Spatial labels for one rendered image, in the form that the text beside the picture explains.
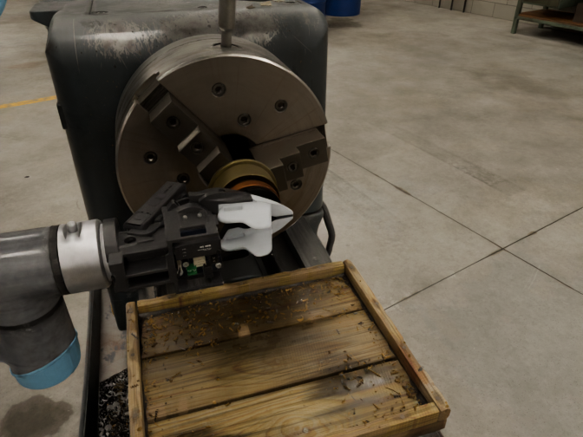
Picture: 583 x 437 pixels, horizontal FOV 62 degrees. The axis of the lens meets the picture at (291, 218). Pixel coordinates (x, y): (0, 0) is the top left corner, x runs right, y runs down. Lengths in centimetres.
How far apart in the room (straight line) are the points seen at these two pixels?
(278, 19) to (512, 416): 145
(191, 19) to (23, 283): 49
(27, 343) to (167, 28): 49
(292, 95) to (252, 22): 19
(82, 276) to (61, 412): 136
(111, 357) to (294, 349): 61
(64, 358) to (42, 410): 128
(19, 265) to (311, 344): 38
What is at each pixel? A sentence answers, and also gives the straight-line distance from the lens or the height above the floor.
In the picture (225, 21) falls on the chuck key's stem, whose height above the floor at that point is 127.
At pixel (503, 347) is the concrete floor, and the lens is 205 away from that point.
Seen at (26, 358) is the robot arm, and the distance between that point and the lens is 62.
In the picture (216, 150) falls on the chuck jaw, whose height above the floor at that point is 114.
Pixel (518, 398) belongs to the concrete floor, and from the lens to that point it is 190.
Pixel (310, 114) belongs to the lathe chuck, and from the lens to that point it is 72.
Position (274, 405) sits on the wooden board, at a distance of 63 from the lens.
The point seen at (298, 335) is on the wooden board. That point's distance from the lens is 71.
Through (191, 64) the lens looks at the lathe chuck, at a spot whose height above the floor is 123.
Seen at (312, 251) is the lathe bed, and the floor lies 87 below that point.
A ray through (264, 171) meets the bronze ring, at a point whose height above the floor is 111.
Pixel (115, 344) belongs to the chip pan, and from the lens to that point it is 123.
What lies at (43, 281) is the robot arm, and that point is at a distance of 54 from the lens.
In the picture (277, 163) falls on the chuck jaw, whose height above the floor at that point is 111.
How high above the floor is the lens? 140
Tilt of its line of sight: 33 degrees down
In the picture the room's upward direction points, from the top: straight up
